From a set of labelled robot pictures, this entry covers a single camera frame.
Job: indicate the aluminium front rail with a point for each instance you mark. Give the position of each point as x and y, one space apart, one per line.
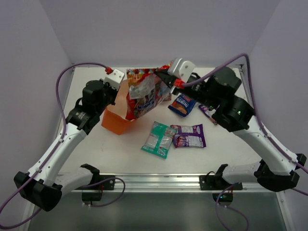
155 183

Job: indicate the blue Burts crisps packet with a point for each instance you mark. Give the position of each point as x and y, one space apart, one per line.
182 105

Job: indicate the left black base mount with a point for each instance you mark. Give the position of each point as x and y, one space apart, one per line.
93 193

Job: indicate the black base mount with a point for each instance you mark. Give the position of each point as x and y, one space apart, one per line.
209 182
93 193

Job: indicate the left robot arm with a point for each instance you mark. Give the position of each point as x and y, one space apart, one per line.
41 184

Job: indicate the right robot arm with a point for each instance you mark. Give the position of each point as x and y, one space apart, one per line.
276 170

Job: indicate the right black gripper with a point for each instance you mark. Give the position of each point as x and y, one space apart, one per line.
170 79

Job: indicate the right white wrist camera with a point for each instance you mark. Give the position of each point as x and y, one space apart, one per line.
181 69

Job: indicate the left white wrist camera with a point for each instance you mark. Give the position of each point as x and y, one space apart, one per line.
114 78

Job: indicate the teal snack packet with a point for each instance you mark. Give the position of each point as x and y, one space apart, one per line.
159 140

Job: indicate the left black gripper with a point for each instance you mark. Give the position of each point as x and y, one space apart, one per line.
114 91

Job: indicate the large red snack packet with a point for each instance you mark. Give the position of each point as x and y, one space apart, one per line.
145 91

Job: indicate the orange paper bag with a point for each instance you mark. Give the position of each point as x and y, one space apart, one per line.
114 116

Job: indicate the purple snack packet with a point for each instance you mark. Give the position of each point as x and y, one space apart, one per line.
208 112
189 136

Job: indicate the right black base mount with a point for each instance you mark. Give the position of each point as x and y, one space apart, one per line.
209 182

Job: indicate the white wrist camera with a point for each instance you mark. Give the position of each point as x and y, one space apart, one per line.
114 78
181 69

